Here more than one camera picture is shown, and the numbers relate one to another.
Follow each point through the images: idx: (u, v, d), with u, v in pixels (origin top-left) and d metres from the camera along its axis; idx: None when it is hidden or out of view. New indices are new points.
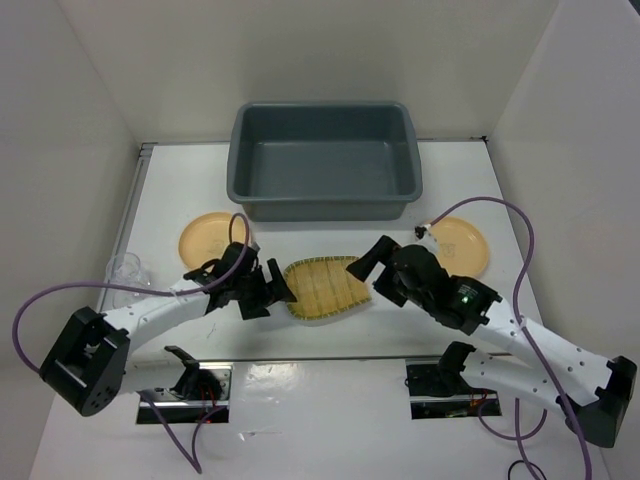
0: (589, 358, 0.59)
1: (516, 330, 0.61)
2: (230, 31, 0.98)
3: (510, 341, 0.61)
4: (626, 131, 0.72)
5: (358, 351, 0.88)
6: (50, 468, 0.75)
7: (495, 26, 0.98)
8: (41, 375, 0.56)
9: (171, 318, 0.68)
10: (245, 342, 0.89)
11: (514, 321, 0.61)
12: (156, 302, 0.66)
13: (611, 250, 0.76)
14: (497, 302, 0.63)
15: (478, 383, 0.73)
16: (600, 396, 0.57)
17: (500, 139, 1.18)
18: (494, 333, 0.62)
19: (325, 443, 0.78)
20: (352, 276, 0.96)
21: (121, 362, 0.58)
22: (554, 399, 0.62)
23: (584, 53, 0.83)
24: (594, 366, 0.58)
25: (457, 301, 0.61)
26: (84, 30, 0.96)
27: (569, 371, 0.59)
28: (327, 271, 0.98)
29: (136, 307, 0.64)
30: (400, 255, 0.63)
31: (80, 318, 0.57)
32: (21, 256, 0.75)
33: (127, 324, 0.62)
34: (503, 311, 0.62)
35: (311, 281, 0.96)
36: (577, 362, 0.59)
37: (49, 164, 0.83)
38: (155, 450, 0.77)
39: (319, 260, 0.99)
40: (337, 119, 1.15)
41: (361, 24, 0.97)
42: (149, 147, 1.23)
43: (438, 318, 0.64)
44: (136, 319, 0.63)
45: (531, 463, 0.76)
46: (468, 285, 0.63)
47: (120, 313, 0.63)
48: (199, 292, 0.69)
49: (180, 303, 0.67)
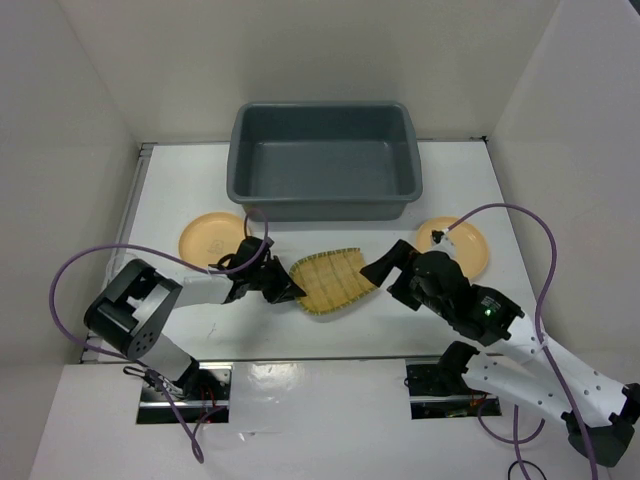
0: (606, 383, 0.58)
1: (537, 348, 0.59)
2: (229, 30, 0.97)
3: (530, 358, 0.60)
4: (627, 132, 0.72)
5: (358, 351, 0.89)
6: (50, 469, 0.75)
7: (496, 26, 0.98)
8: (90, 316, 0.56)
9: (202, 292, 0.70)
10: (246, 343, 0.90)
11: (536, 338, 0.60)
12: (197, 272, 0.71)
13: (611, 251, 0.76)
14: (518, 318, 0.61)
15: (479, 386, 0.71)
16: (614, 422, 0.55)
17: (500, 139, 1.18)
18: (514, 347, 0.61)
19: (325, 443, 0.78)
20: (356, 267, 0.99)
21: (167, 309, 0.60)
22: (560, 415, 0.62)
23: (584, 55, 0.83)
24: (610, 392, 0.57)
25: (480, 313, 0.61)
26: (83, 29, 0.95)
27: (586, 394, 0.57)
28: (331, 266, 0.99)
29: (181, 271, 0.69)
30: (422, 262, 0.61)
31: (133, 266, 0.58)
32: (22, 258, 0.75)
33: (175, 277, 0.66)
34: (526, 327, 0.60)
35: (316, 278, 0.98)
36: (593, 385, 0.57)
37: (48, 164, 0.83)
38: (157, 451, 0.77)
39: (323, 257, 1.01)
40: (337, 118, 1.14)
41: (362, 25, 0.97)
42: (149, 146, 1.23)
43: (458, 328, 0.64)
44: (182, 278, 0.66)
45: (523, 460, 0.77)
46: (491, 297, 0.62)
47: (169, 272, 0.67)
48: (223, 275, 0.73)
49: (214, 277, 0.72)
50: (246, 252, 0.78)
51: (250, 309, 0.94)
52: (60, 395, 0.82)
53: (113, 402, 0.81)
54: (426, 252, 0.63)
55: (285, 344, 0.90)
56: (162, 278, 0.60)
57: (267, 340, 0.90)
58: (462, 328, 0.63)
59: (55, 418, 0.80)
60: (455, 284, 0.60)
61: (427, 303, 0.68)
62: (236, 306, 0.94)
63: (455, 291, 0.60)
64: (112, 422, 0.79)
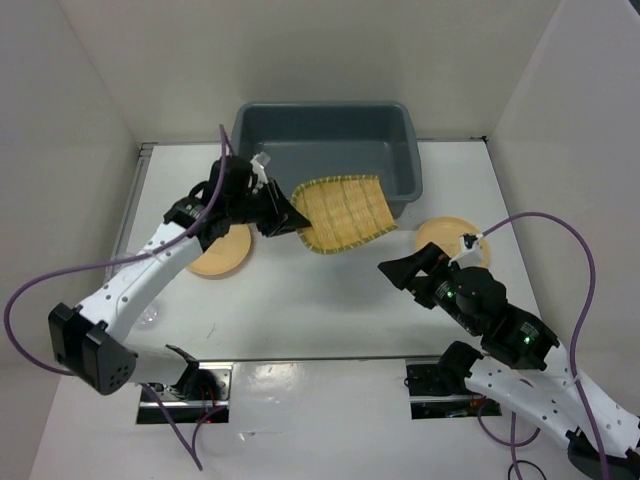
0: (628, 418, 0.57)
1: (569, 380, 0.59)
2: (229, 30, 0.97)
3: (561, 390, 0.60)
4: (626, 132, 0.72)
5: (360, 351, 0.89)
6: (50, 469, 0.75)
7: (496, 26, 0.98)
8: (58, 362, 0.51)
9: (157, 280, 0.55)
10: (246, 342, 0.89)
11: (568, 372, 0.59)
12: (135, 269, 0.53)
13: (610, 251, 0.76)
14: (554, 347, 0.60)
15: (481, 391, 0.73)
16: (629, 456, 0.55)
17: (500, 139, 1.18)
18: (548, 379, 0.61)
19: (325, 443, 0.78)
20: (373, 198, 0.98)
21: (119, 348, 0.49)
22: (565, 433, 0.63)
23: (584, 55, 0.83)
24: (630, 427, 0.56)
25: (517, 341, 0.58)
26: (83, 29, 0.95)
27: (607, 427, 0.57)
28: (342, 192, 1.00)
29: (112, 286, 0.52)
30: (468, 280, 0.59)
31: (57, 318, 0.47)
32: (22, 257, 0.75)
33: (105, 312, 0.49)
34: (561, 360, 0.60)
35: (324, 202, 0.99)
36: (614, 419, 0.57)
37: (48, 164, 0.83)
38: (156, 451, 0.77)
39: (333, 181, 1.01)
40: (338, 119, 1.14)
41: (362, 25, 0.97)
42: (149, 147, 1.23)
43: (490, 350, 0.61)
44: (114, 302, 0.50)
45: (519, 460, 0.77)
46: (531, 327, 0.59)
47: (97, 299, 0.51)
48: (185, 239, 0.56)
49: (162, 262, 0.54)
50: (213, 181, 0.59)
51: (250, 310, 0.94)
52: (60, 395, 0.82)
53: (113, 402, 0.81)
54: (471, 269, 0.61)
55: (285, 343, 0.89)
56: (90, 325, 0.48)
57: (266, 341, 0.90)
58: (493, 351, 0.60)
59: (56, 418, 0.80)
60: (498, 307, 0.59)
61: (455, 314, 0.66)
62: (236, 307, 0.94)
63: (495, 313, 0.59)
64: (113, 422, 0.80)
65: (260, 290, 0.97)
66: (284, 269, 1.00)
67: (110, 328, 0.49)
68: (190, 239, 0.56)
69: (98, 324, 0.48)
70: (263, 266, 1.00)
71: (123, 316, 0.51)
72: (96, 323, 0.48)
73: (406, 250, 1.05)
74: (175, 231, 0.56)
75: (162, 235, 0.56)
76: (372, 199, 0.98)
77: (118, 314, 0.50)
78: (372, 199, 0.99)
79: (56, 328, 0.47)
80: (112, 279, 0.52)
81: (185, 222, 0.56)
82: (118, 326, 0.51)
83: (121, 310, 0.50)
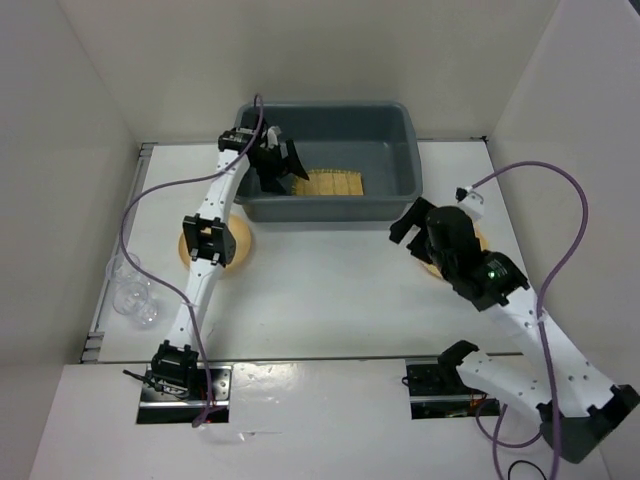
0: (596, 376, 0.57)
1: (532, 323, 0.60)
2: (229, 30, 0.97)
3: (524, 332, 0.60)
4: (627, 130, 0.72)
5: (360, 351, 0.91)
6: (50, 470, 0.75)
7: (496, 26, 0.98)
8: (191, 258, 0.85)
9: (233, 187, 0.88)
10: (244, 341, 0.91)
11: (532, 313, 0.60)
12: (220, 183, 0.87)
13: (610, 249, 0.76)
14: (522, 289, 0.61)
15: (471, 378, 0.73)
16: (591, 414, 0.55)
17: (500, 138, 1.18)
18: (507, 316, 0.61)
19: (325, 445, 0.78)
20: (354, 187, 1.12)
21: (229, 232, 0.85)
22: (536, 405, 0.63)
23: (584, 54, 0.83)
24: (596, 384, 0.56)
25: (482, 271, 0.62)
26: (84, 30, 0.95)
27: (570, 380, 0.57)
28: (331, 178, 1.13)
29: (212, 197, 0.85)
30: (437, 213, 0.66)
31: (189, 222, 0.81)
32: (20, 257, 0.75)
33: (215, 212, 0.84)
34: (527, 299, 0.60)
35: (316, 183, 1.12)
36: (580, 374, 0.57)
37: (48, 165, 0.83)
38: (156, 451, 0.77)
39: (327, 172, 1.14)
40: (338, 118, 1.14)
41: (362, 24, 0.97)
42: (149, 147, 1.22)
43: (457, 288, 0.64)
44: (217, 206, 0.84)
45: (520, 460, 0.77)
46: (497, 262, 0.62)
47: (206, 207, 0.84)
48: (241, 157, 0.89)
49: (233, 175, 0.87)
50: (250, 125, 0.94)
51: (248, 308, 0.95)
52: (59, 395, 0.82)
53: (111, 403, 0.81)
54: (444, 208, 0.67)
55: (285, 342, 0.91)
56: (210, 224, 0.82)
57: (266, 340, 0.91)
58: (461, 287, 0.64)
59: (54, 418, 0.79)
60: (463, 241, 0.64)
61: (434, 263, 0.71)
62: (236, 307, 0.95)
63: (461, 248, 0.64)
64: (112, 422, 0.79)
65: (260, 289, 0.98)
66: (283, 270, 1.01)
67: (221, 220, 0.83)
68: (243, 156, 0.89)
69: (215, 219, 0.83)
70: (264, 268, 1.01)
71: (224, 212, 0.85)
72: (213, 219, 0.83)
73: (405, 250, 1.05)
74: (231, 153, 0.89)
75: (225, 160, 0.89)
76: (354, 188, 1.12)
77: (222, 210, 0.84)
78: (354, 188, 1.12)
79: (191, 228, 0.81)
80: (209, 195, 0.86)
81: (238, 146, 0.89)
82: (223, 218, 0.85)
83: (223, 209, 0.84)
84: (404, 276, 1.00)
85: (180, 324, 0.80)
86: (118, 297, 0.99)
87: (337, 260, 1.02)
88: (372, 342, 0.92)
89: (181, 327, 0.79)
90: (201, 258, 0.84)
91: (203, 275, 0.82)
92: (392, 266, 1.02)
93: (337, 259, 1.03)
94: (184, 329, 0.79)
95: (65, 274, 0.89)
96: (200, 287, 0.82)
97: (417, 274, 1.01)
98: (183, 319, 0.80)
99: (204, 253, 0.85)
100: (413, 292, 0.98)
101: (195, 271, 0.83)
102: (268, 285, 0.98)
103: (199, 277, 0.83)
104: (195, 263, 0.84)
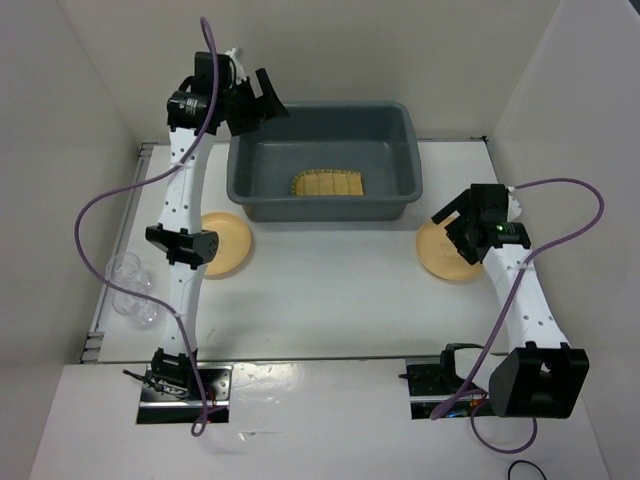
0: (551, 326, 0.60)
1: (513, 268, 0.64)
2: (229, 30, 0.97)
3: (503, 273, 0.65)
4: (627, 130, 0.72)
5: (360, 351, 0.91)
6: (49, 470, 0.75)
7: (496, 26, 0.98)
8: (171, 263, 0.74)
9: (194, 181, 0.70)
10: (244, 341, 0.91)
11: (517, 261, 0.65)
12: (178, 181, 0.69)
13: (610, 249, 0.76)
14: (522, 247, 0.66)
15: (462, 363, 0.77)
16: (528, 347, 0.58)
17: (500, 139, 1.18)
18: (494, 256, 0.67)
19: (325, 445, 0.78)
20: (354, 187, 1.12)
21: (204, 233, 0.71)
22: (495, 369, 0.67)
23: (583, 55, 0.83)
24: (547, 331, 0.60)
25: (492, 214, 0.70)
26: (84, 30, 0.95)
27: (524, 319, 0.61)
28: (331, 177, 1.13)
29: (172, 200, 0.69)
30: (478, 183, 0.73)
31: (152, 236, 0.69)
32: (20, 257, 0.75)
33: (181, 221, 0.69)
34: (518, 251, 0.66)
35: (316, 182, 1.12)
36: (537, 320, 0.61)
37: (48, 165, 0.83)
38: (156, 451, 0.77)
39: (327, 172, 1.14)
40: (338, 118, 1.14)
41: (362, 25, 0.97)
42: (149, 147, 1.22)
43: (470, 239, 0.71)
44: (182, 212, 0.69)
45: (520, 460, 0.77)
46: (511, 224, 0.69)
47: (168, 214, 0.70)
48: (200, 140, 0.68)
49: (193, 167, 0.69)
50: (205, 73, 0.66)
51: (248, 308, 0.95)
52: (59, 395, 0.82)
53: (111, 403, 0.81)
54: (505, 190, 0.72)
55: (285, 342, 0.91)
56: (177, 234, 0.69)
57: (267, 340, 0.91)
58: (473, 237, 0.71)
59: (54, 418, 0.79)
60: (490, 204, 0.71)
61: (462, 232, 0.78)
62: (235, 307, 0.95)
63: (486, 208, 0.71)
64: (112, 421, 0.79)
65: (260, 289, 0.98)
66: (283, 270, 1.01)
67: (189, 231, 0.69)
68: (202, 137, 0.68)
69: (181, 232, 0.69)
70: (264, 268, 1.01)
71: (191, 218, 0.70)
72: (179, 231, 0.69)
73: (405, 250, 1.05)
74: (186, 133, 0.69)
75: (180, 144, 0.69)
76: (354, 188, 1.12)
77: (188, 217, 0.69)
78: (354, 188, 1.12)
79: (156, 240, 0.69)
80: (169, 198, 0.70)
81: (194, 122, 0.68)
82: (193, 223, 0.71)
83: (188, 214, 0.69)
84: (404, 276, 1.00)
85: (171, 331, 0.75)
86: (118, 296, 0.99)
87: (337, 260, 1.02)
88: (372, 342, 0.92)
89: (171, 335, 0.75)
90: (179, 262, 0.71)
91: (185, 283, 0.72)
92: (393, 266, 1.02)
93: (337, 259, 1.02)
94: (175, 338, 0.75)
95: (66, 274, 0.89)
96: (185, 294, 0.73)
97: (417, 274, 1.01)
98: (173, 327, 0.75)
99: (178, 257, 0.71)
100: (414, 292, 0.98)
101: (176, 277, 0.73)
102: (268, 285, 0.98)
103: (181, 284, 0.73)
104: (173, 269, 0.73)
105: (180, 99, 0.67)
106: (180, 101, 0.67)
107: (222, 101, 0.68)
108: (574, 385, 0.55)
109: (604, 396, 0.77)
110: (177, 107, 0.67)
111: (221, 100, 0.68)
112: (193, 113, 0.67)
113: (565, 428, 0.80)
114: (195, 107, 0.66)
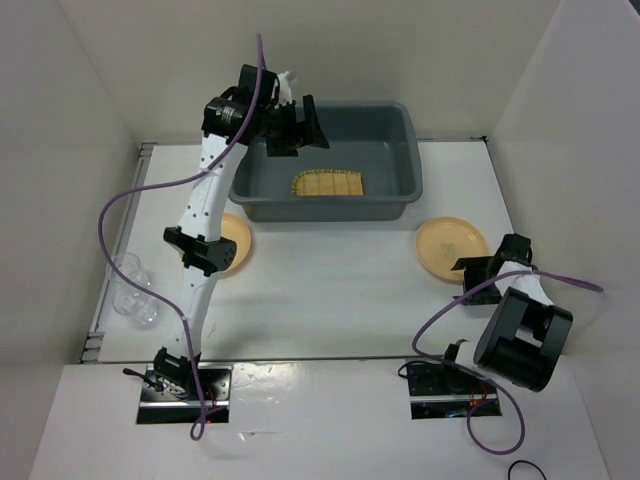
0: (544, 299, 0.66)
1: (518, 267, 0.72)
2: (229, 30, 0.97)
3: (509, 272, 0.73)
4: (627, 130, 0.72)
5: (361, 351, 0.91)
6: (49, 469, 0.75)
7: (496, 26, 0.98)
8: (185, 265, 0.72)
9: (222, 191, 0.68)
10: (244, 341, 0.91)
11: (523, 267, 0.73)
12: (204, 186, 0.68)
13: (610, 250, 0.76)
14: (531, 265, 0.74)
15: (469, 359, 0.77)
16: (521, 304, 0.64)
17: (500, 139, 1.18)
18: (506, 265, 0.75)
19: (325, 445, 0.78)
20: (354, 188, 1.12)
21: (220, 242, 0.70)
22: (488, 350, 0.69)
23: (583, 55, 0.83)
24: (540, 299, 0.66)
25: (513, 255, 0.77)
26: (83, 30, 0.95)
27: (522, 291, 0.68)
28: (331, 177, 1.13)
29: (194, 205, 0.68)
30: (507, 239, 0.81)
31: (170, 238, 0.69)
32: (20, 257, 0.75)
33: (199, 228, 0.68)
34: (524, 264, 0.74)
35: (317, 182, 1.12)
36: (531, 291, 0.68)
37: (48, 165, 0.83)
38: (156, 452, 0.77)
39: (327, 172, 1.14)
40: (338, 119, 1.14)
41: (361, 25, 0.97)
42: (149, 147, 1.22)
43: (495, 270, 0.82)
44: (202, 219, 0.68)
45: (520, 460, 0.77)
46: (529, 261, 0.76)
47: (188, 219, 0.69)
48: (232, 150, 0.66)
49: (220, 176, 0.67)
50: (248, 86, 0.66)
51: (248, 309, 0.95)
52: (59, 394, 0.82)
53: (111, 403, 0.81)
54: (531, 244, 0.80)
55: (285, 343, 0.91)
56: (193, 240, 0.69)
57: (266, 340, 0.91)
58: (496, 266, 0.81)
59: (53, 418, 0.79)
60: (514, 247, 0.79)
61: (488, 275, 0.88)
62: (236, 307, 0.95)
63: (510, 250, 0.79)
64: (113, 421, 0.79)
65: (260, 290, 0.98)
66: (284, 269, 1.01)
67: (204, 239, 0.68)
68: (235, 147, 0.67)
69: (198, 237, 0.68)
70: (264, 268, 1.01)
71: (211, 225, 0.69)
72: (196, 237, 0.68)
73: (405, 249, 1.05)
74: (218, 142, 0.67)
75: (211, 150, 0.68)
76: (353, 188, 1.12)
77: (206, 225, 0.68)
78: (353, 188, 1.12)
79: (171, 242, 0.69)
80: (191, 201, 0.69)
81: (228, 131, 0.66)
82: (213, 230, 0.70)
83: (207, 222, 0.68)
84: (404, 275, 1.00)
85: (175, 333, 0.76)
86: (119, 296, 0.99)
87: (337, 261, 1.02)
88: (373, 342, 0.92)
89: (176, 336, 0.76)
90: (193, 266, 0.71)
91: (196, 287, 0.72)
92: (392, 266, 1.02)
93: (338, 260, 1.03)
94: (179, 340, 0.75)
95: (66, 274, 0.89)
96: (194, 298, 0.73)
97: (417, 274, 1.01)
98: (179, 329, 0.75)
99: (194, 262, 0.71)
100: (414, 291, 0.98)
101: (188, 280, 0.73)
102: (268, 285, 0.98)
103: (192, 288, 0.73)
104: (187, 273, 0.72)
105: (217, 106, 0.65)
106: (217, 108, 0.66)
107: (260, 115, 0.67)
108: (557, 345, 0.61)
109: (603, 396, 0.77)
110: (213, 113, 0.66)
111: (260, 114, 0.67)
112: (228, 122, 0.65)
113: (564, 428, 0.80)
114: (231, 116, 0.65)
